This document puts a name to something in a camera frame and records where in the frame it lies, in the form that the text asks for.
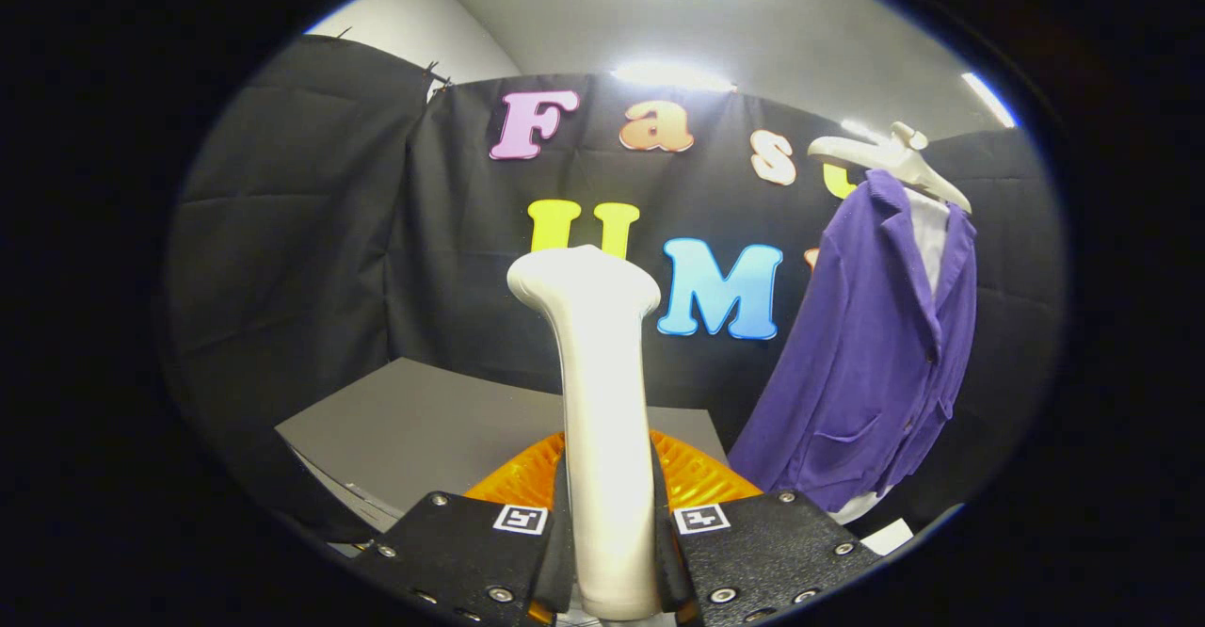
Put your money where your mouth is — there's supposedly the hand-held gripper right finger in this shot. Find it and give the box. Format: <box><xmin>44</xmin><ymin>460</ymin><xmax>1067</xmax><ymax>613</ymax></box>
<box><xmin>650</xmin><ymin>429</ymin><xmax>886</xmax><ymax>626</ymax></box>

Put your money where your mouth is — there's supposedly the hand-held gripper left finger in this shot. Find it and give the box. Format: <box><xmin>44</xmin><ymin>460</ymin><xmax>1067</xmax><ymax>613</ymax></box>
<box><xmin>353</xmin><ymin>431</ymin><xmax>575</xmax><ymax>626</ymax></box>

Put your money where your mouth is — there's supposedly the white garment steamer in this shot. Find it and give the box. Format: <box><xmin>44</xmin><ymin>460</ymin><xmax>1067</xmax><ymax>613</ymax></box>
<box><xmin>506</xmin><ymin>244</ymin><xmax>665</xmax><ymax>621</ymax></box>

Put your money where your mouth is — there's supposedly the purple jacket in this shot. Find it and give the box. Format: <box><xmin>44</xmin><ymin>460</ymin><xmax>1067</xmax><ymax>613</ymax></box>
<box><xmin>728</xmin><ymin>169</ymin><xmax>980</xmax><ymax>515</ymax></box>

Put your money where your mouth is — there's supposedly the white clothes hanger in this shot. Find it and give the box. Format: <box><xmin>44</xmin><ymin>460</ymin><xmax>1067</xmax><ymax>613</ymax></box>
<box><xmin>807</xmin><ymin>121</ymin><xmax>973</xmax><ymax>216</ymax></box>

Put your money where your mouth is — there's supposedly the grey cabinet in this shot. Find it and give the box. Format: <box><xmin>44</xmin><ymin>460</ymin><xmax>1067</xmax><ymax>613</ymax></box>
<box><xmin>275</xmin><ymin>357</ymin><xmax>731</xmax><ymax>545</ymax></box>

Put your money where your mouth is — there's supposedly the white flat sheet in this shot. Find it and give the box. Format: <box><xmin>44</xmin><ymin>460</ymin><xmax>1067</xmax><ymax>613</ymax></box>
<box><xmin>861</xmin><ymin>517</ymin><xmax>914</xmax><ymax>555</ymax></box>

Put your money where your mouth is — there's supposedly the black backdrop cloth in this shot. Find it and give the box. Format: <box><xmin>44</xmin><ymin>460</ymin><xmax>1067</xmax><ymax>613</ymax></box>
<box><xmin>165</xmin><ymin>34</ymin><xmax>1069</xmax><ymax>553</ymax></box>

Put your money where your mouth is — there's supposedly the white torso form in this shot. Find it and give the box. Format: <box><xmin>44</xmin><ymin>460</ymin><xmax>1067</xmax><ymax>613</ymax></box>
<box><xmin>828</xmin><ymin>187</ymin><xmax>952</xmax><ymax>526</ymax></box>

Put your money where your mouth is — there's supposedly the strip ceiling light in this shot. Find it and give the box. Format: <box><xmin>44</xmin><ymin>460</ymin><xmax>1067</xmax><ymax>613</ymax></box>
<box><xmin>610</xmin><ymin>62</ymin><xmax>737</xmax><ymax>93</ymax></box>

